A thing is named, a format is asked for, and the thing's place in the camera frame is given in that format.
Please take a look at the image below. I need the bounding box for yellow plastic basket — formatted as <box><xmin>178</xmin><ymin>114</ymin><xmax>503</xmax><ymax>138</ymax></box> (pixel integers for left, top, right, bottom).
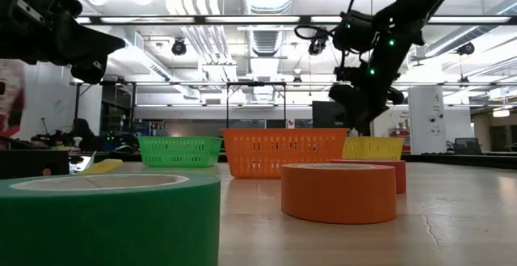
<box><xmin>342</xmin><ymin>136</ymin><xmax>406</xmax><ymax>162</ymax></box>

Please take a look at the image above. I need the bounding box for orange plastic basket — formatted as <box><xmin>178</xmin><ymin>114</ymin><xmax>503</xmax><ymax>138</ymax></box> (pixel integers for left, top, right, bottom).
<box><xmin>221</xmin><ymin>127</ymin><xmax>350</xmax><ymax>179</ymax></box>

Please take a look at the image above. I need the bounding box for red tape roll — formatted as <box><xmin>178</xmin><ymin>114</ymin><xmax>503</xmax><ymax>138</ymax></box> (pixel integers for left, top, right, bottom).
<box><xmin>329</xmin><ymin>158</ymin><xmax>408</xmax><ymax>196</ymax></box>

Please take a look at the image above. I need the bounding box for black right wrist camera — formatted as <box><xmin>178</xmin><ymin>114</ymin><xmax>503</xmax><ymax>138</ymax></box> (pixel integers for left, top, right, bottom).
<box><xmin>332</xmin><ymin>10</ymin><xmax>379</xmax><ymax>54</ymax></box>

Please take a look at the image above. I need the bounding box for black hanging camera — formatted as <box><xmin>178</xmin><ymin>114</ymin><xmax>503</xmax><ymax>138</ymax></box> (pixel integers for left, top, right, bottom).
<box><xmin>457</xmin><ymin>40</ymin><xmax>477</xmax><ymax>57</ymax></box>
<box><xmin>307</xmin><ymin>34</ymin><xmax>329</xmax><ymax>57</ymax></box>
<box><xmin>170</xmin><ymin>36</ymin><xmax>188</xmax><ymax>57</ymax></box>

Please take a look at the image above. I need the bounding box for person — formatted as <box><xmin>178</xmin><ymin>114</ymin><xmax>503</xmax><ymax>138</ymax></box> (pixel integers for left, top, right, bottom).
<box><xmin>0</xmin><ymin>58</ymin><xmax>27</xmax><ymax>140</ymax></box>
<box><xmin>69</xmin><ymin>117</ymin><xmax>97</xmax><ymax>152</ymax></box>

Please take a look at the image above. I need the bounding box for black office chair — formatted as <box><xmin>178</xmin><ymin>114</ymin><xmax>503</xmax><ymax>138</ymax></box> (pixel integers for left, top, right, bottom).
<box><xmin>453</xmin><ymin>137</ymin><xmax>483</xmax><ymax>156</ymax></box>

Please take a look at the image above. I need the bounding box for orange tape roll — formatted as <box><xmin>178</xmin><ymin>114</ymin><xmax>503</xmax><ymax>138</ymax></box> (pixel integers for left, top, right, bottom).
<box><xmin>280</xmin><ymin>162</ymin><xmax>398</xmax><ymax>226</ymax></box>

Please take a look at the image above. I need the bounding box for white pillar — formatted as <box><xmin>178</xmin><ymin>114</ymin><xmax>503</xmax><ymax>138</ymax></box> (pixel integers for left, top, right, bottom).
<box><xmin>407</xmin><ymin>85</ymin><xmax>448</xmax><ymax>156</ymax></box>

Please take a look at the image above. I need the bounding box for black metal table stand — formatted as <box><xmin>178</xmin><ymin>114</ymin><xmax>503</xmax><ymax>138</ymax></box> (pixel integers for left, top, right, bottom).
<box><xmin>225</xmin><ymin>80</ymin><xmax>288</xmax><ymax>130</ymax></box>

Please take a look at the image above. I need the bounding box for green tape roll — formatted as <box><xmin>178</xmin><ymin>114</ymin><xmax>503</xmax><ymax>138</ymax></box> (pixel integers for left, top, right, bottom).
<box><xmin>0</xmin><ymin>171</ymin><xmax>221</xmax><ymax>266</ymax></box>

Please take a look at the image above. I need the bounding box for green plastic basket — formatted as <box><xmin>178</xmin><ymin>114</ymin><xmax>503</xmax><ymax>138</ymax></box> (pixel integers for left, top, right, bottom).
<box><xmin>137</xmin><ymin>135</ymin><xmax>224</xmax><ymax>168</ymax></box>

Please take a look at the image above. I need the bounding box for large black monitor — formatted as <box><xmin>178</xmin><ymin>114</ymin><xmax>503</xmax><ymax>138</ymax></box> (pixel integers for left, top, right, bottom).
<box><xmin>311</xmin><ymin>100</ymin><xmax>349</xmax><ymax>130</ymax></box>

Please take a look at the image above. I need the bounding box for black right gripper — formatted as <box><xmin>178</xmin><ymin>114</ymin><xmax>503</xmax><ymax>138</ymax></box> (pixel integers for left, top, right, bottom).
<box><xmin>329</xmin><ymin>65</ymin><xmax>406</xmax><ymax>137</ymax></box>

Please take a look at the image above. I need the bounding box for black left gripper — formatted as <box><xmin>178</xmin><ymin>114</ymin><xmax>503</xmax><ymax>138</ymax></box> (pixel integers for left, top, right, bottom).
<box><xmin>0</xmin><ymin>0</ymin><xmax>127</xmax><ymax>86</ymax></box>

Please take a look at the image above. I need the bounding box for yellow staple remover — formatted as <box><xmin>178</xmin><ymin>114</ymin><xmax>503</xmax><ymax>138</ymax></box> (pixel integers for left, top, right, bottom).
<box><xmin>79</xmin><ymin>158</ymin><xmax>124</xmax><ymax>175</ymax></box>

